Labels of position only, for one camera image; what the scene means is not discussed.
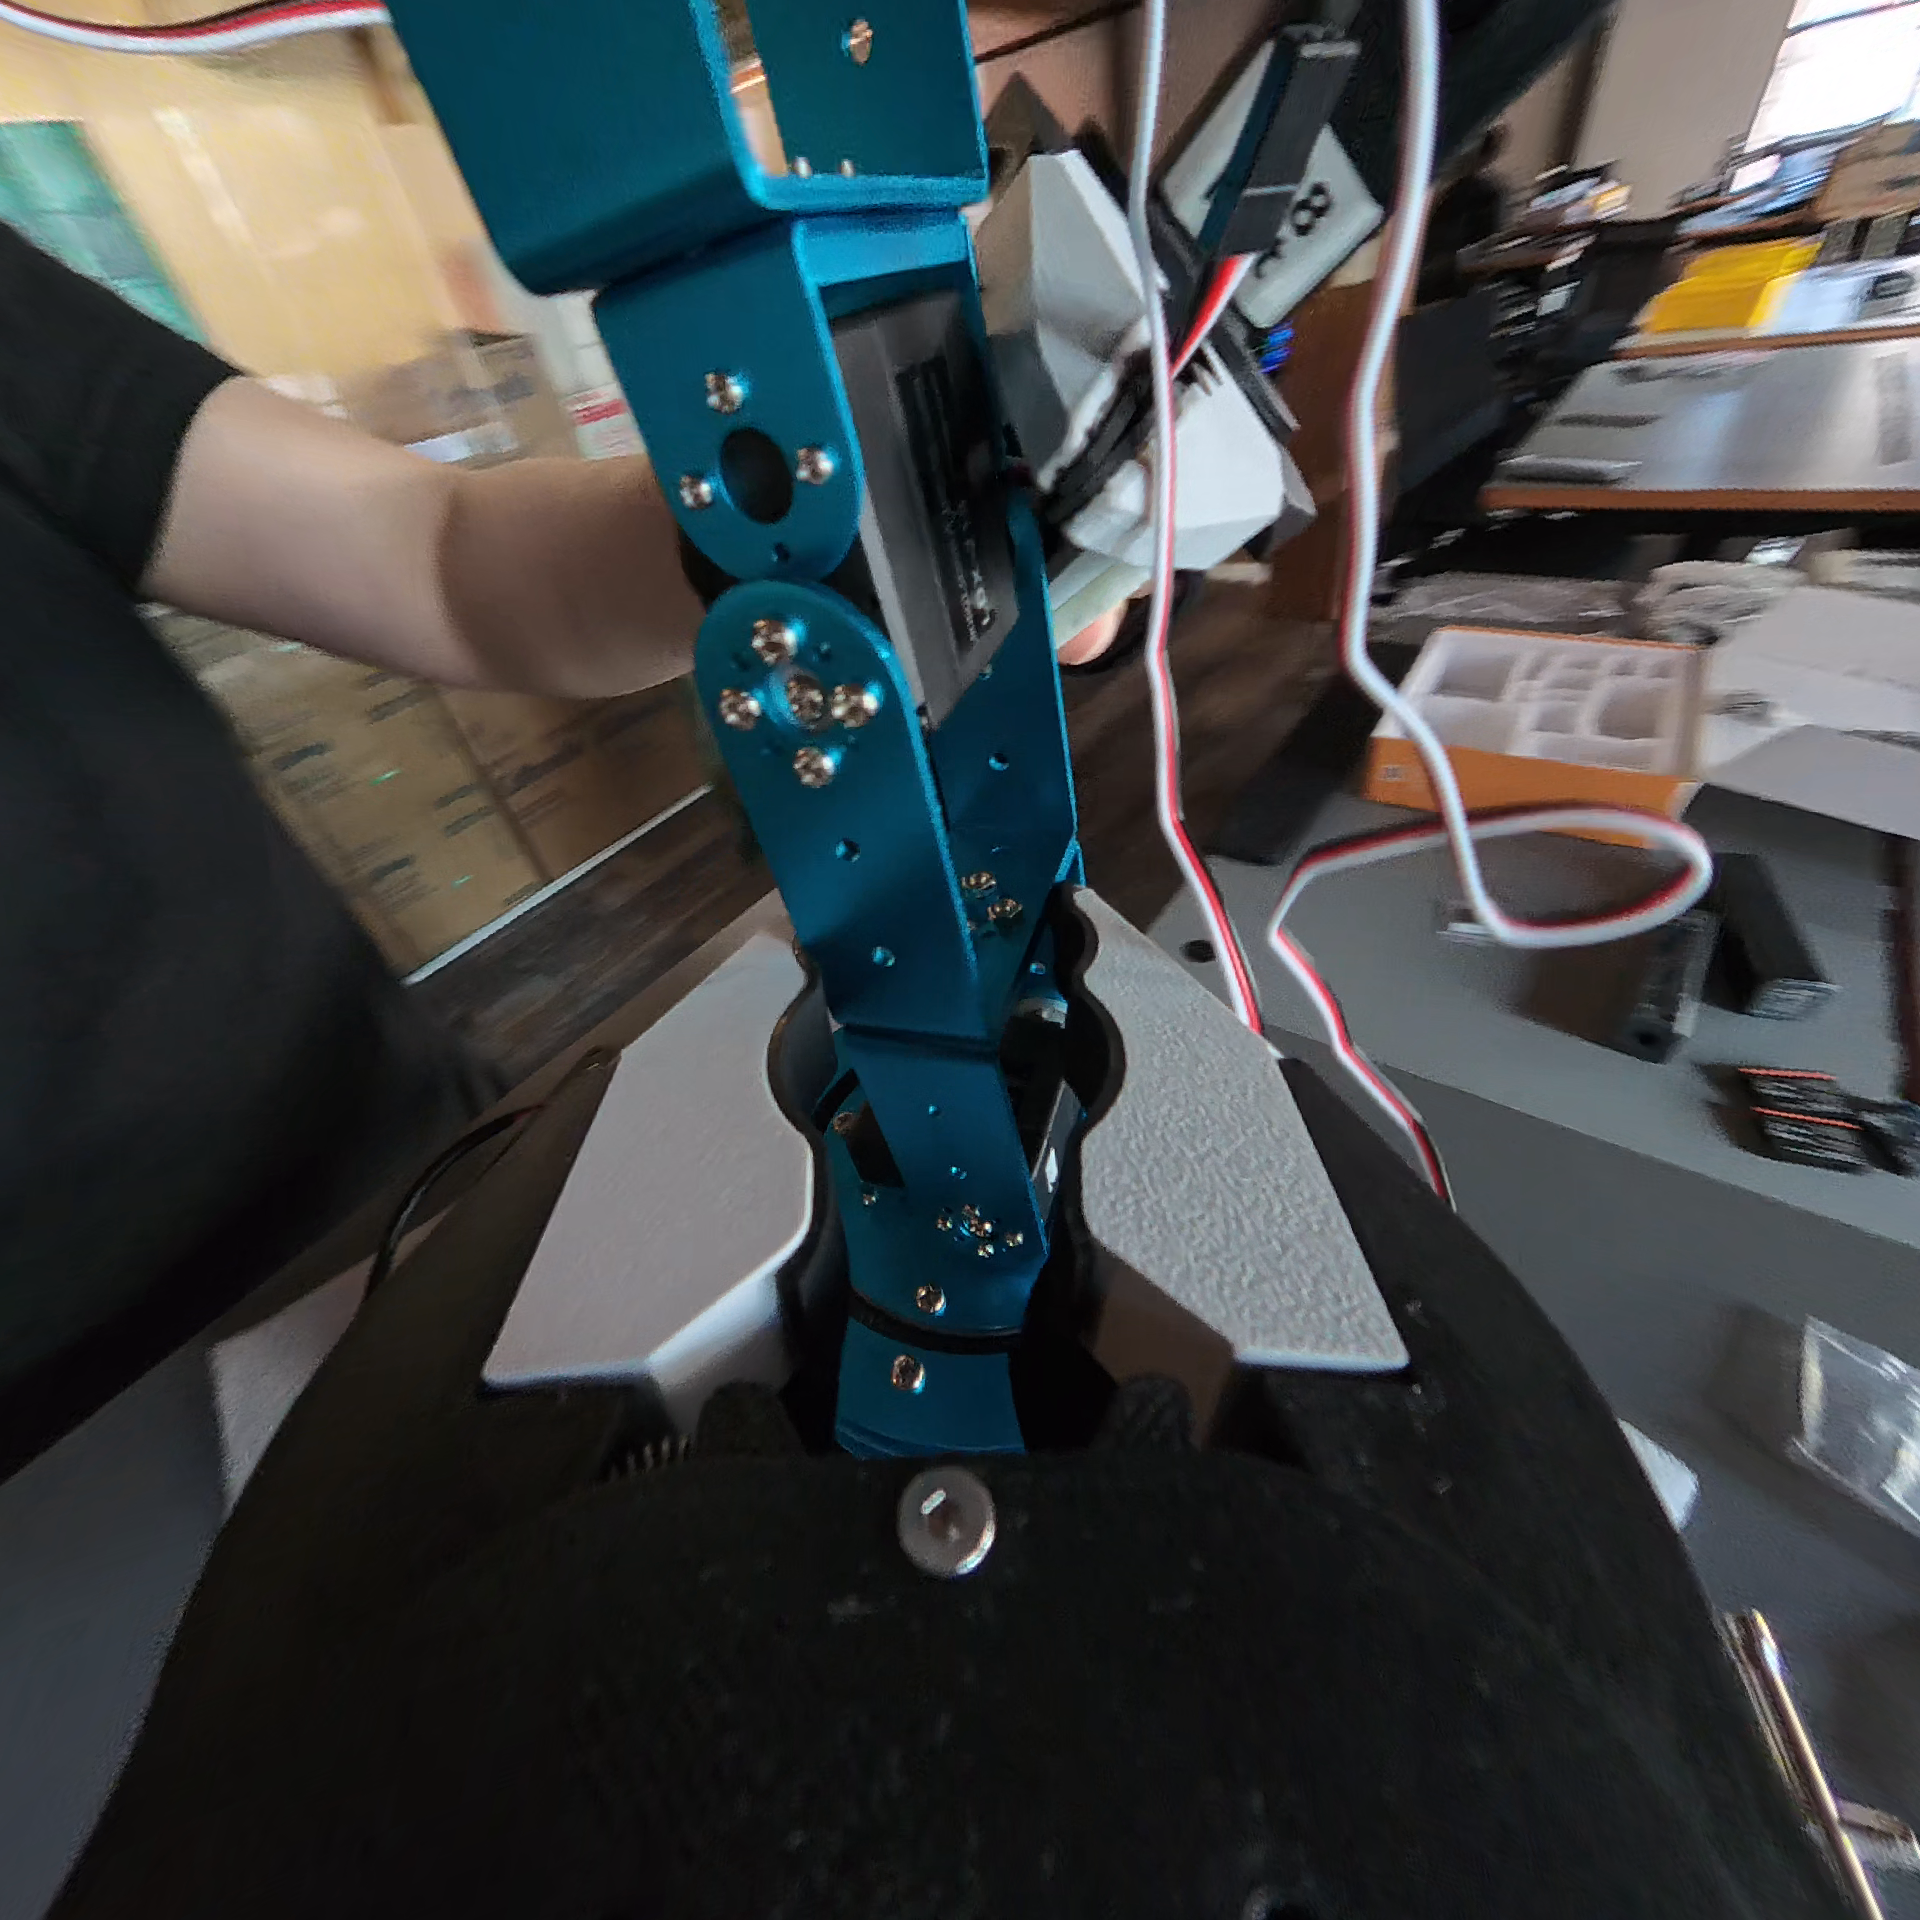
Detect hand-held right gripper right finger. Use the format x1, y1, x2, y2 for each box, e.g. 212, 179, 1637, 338
1050, 887, 1418, 1425

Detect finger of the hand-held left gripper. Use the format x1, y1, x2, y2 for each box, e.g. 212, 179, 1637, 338
1050, 392, 1322, 575
981, 146, 1173, 460

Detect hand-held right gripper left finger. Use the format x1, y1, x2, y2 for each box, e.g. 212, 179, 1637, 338
479, 932, 841, 1449

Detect red white black servo cable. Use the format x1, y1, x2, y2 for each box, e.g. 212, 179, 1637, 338
1132, 0, 1278, 1036
1030, 28, 1364, 526
1266, 0, 1715, 1201

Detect blue toy robot arm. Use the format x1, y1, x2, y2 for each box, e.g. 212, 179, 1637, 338
380, 0, 1090, 1463

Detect person's left forearm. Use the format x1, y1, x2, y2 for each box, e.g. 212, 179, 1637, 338
133, 367, 713, 702

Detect cluttered desk with wood edge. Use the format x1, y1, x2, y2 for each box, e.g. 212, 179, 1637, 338
1476, 321, 1920, 519

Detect yellow plastic bin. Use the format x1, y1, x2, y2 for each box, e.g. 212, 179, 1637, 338
1643, 241, 1825, 336

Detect orange box with foam insert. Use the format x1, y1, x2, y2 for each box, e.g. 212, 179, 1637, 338
1361, 628, 1713, 817

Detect small black box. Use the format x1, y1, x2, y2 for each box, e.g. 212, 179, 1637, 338
1710, 1057, 1920, 1180
1619, 855, 1839, 1067

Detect person's black clothing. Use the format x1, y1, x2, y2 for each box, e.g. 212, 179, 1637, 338
0, 224, 468, 1480

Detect white cardboard box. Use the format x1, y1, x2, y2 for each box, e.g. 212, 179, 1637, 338
1710, 586, 1920, 840

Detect pile of clear parts bags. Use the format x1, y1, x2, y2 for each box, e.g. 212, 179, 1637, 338
1790, 1320, 1920, 1516

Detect silver metal tool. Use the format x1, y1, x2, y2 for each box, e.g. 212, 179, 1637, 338
1718, 1612, 1878, 1920

